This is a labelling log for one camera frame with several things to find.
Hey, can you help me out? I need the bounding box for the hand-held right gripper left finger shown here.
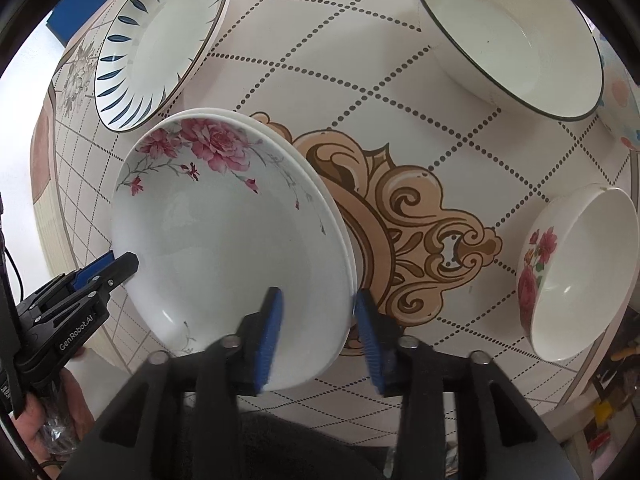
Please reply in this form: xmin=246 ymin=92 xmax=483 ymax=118
xmin=60 ymin=286 xmax=286 ymax=480

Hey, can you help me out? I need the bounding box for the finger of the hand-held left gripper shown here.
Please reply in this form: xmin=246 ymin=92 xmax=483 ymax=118
xmin=30 ymin=251 xmax=140 ymax=329
xmin=17 ymin=251 xmax=118 ymax=314

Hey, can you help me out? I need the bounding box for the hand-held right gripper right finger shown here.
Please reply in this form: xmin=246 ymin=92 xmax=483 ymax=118
xmin=354 ymin=289 xmax=576 ymax=480

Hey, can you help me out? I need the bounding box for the pink floral plate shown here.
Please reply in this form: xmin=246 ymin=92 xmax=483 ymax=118
xmin=110 ymin=114 xmax=351 ymax=392

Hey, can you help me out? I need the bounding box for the pink floral bowl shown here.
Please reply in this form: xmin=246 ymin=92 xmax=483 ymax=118
xmin=516 ymin=182 xmax=633 ymax=363

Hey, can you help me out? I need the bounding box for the blue leaf pattern plate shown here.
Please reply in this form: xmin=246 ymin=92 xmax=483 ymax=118
xmin=93 ymin=0 xmax=231 ymax=133

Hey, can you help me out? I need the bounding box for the large white bowl dark rim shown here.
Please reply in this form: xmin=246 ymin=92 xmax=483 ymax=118
xmin=407 ymin=0 xmax=606 ymax=122

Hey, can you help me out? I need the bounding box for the blue and pink dotted bowl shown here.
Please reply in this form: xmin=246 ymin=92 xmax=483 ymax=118
xmin=592 ymin=25 xmax=640 ymax=153

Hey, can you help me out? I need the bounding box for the person's left hand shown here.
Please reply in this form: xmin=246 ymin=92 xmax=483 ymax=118
xmin=12 ymin=352 xmax=97 ymax=463

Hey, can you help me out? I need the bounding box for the yellow plastic item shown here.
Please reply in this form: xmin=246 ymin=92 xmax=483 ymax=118
xmin=592 ymin=400 xmax=617 ymax=426

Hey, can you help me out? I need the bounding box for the patterned tablecloth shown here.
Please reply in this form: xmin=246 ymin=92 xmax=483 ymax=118
xmin=30 ymin=0 xmax=637 ymax=453

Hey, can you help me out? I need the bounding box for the black cable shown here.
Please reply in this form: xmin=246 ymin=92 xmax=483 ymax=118
xmin=0 ymin=242 xmax=25 ymax=303

